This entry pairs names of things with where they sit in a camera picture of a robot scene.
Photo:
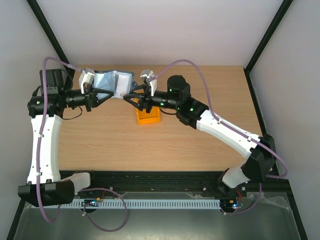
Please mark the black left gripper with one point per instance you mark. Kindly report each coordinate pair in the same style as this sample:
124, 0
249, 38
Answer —
91, 97

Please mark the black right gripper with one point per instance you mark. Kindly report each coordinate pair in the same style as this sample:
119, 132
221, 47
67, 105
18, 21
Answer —
144, 102

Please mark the blue card holder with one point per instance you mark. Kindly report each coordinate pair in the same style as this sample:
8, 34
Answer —
121, 83

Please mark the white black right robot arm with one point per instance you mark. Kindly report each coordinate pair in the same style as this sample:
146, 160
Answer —
258, 151

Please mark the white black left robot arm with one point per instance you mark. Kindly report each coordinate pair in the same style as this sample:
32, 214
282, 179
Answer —
44, 185

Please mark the yellow plastic bin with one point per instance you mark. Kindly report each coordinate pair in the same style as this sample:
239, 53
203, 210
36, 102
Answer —
144, 118

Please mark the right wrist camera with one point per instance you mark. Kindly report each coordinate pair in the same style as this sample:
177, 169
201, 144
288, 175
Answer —
150, 79

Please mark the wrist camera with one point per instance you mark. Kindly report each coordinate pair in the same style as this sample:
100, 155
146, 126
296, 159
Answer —
86, 78
150, 79

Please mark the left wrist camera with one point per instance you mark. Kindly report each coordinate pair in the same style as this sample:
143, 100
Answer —
86, 78

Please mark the black left frame post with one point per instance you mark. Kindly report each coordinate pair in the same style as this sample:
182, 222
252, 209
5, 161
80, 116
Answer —
43, 22

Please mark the black frame post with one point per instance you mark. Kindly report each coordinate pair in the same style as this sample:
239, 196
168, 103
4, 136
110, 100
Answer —
278, 17
43, 22

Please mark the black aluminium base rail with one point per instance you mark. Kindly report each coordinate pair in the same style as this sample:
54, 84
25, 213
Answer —
203, 182

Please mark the white slotted cable duct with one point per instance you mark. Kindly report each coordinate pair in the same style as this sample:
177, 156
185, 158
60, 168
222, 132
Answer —
146, 204

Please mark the black right frame post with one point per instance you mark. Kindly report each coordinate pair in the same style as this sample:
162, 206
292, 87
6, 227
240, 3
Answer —
278, 17

